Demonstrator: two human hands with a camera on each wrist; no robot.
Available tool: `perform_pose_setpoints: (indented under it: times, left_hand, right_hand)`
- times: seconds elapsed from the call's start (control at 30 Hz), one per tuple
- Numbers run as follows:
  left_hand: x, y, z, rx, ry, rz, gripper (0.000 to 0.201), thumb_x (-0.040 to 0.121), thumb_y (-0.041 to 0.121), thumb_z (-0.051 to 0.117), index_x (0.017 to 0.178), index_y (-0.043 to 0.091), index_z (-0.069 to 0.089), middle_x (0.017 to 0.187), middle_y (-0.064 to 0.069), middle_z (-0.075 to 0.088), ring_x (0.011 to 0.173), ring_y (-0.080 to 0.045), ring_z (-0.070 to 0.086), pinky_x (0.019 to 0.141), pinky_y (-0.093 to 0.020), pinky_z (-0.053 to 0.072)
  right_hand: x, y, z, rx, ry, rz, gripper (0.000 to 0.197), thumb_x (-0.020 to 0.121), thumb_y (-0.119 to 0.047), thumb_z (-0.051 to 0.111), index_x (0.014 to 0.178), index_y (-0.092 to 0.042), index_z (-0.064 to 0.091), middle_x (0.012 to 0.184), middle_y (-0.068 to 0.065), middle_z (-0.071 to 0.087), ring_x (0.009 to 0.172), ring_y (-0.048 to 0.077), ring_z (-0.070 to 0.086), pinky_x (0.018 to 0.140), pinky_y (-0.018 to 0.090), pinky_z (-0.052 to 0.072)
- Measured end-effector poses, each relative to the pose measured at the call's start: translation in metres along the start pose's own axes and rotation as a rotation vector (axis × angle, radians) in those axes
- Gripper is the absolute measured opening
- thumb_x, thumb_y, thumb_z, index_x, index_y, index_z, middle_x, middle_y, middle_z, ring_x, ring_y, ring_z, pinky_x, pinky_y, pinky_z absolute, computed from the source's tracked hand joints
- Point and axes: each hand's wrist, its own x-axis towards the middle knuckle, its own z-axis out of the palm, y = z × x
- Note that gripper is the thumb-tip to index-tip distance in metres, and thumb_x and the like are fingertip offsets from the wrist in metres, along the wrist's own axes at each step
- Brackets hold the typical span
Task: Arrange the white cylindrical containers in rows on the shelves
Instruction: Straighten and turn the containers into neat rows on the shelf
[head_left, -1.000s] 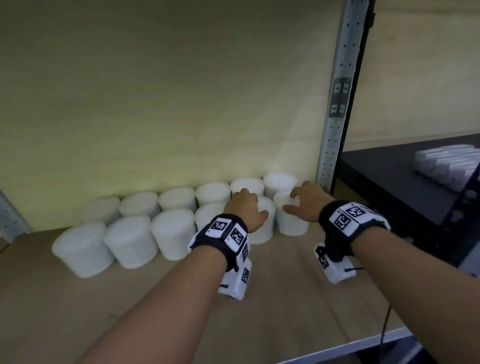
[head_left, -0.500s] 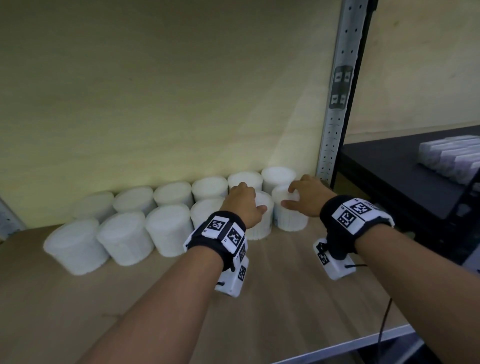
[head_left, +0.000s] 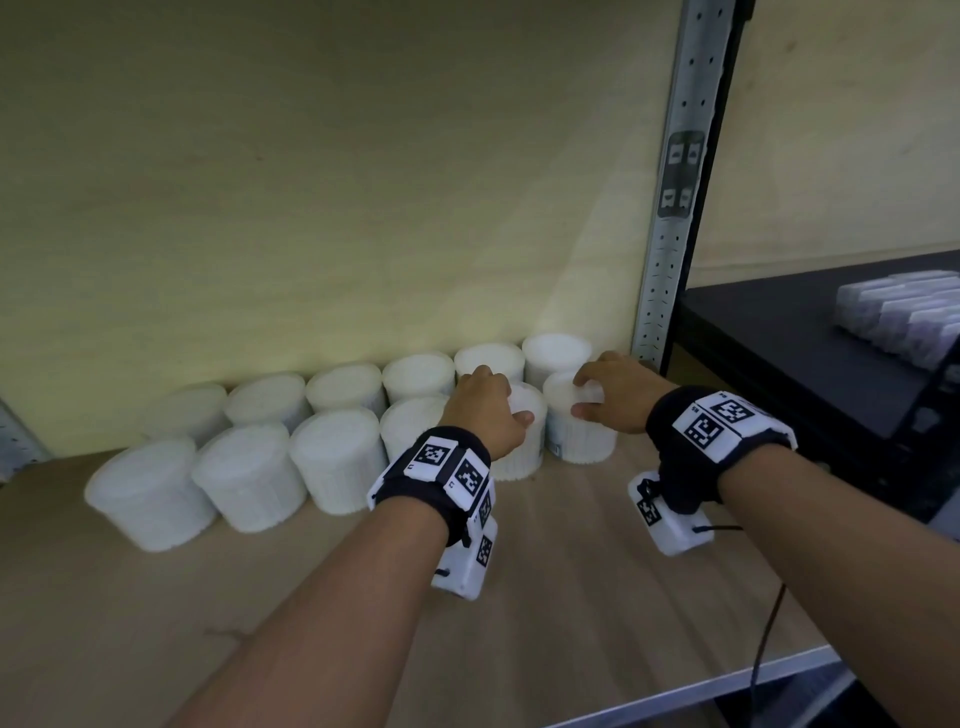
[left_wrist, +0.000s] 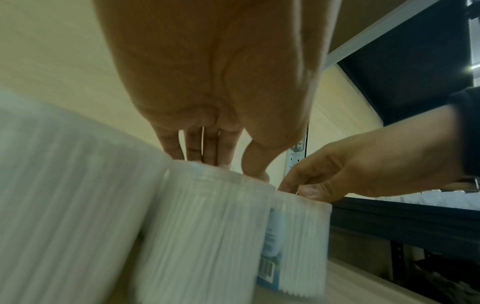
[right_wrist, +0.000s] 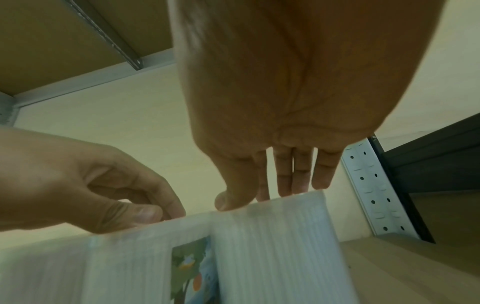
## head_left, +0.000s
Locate grey perforated metal shelf upright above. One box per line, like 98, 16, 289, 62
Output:
0, 399, 52, 483
631, 0, 740, 374

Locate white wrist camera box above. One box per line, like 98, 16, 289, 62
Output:
627, 471, 714, 558
430, 516, 500, 603

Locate person's right hand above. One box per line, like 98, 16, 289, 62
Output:
571, 351, 680, 436

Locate group of white ribbed tubs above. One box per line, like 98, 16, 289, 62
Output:
84, 333, 595, 555

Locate grey marker sticker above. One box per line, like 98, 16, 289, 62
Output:
657, 130, 707, 221

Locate grey metal shelf edge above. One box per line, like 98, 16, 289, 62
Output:
543, 643, 858, 728

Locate stack of white packets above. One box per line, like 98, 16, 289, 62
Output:
835, 270, 960, 373

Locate black cable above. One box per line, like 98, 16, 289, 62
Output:
691, 523, 790, 728

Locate person's right forearm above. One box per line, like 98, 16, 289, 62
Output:
716, 446, 960, 680

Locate person's left hand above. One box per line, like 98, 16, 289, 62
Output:
438, 365, 536, 462

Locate person's left forearm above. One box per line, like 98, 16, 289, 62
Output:
168, 491, 481, 728

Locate white ribbed plastic tub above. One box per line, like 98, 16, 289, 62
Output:
543, 370, 621, 466
489, 382, 549, 482

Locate black shelf board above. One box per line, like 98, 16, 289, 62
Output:
677, 249, 960, 530

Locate black wrist band with markers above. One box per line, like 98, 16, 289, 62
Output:
366, 426, 498, 547
645, 385, 800, 517

